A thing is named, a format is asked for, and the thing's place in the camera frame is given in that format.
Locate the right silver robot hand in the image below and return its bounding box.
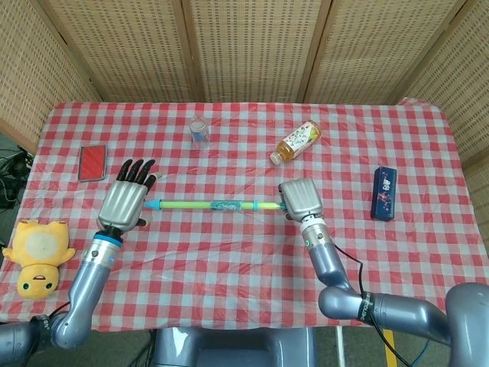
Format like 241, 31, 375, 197
277, 178, 324, 222

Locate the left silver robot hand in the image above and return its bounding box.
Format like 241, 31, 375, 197
97, 158, 158, 232

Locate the green blue telescopic stick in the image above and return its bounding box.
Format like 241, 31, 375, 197
160, 198, 287, 213

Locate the green and blue plastic tube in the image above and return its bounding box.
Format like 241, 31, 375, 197
144, 198, 261, 213

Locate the red white checkered tablecloth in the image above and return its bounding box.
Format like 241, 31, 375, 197
0, 99, 489, 332

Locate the tea bottle white cap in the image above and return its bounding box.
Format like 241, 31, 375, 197
270, 119, 322, 166

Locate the dark blue printed box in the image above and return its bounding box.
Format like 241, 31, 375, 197
371, 166, 398, 222

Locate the yellow plush toy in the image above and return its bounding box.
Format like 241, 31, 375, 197
2, 219, 76, 300

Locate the clear glass jar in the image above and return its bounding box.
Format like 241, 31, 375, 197
189, 115, 211, 148

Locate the woven bamboo folding screen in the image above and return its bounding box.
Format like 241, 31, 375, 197
0, 0, 489, 169

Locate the grey robot torso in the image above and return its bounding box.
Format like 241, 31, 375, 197
152, 326, 318, 367

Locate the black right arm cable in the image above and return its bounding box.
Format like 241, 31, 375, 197
334, 246, 413, 367

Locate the black cable bundle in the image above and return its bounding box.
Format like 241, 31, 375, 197
0, 147, 34, 209

